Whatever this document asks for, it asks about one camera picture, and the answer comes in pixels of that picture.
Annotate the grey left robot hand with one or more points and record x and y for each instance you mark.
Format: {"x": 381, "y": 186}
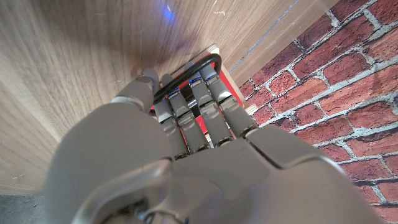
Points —
{"x": 130, "y": 161}

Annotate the wooden box with slot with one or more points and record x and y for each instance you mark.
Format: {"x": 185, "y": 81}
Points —
{"x": 224, "y": 63}

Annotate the brick wall print backdrop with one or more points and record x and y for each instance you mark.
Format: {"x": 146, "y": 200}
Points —
{"x": 335, "y": 87}

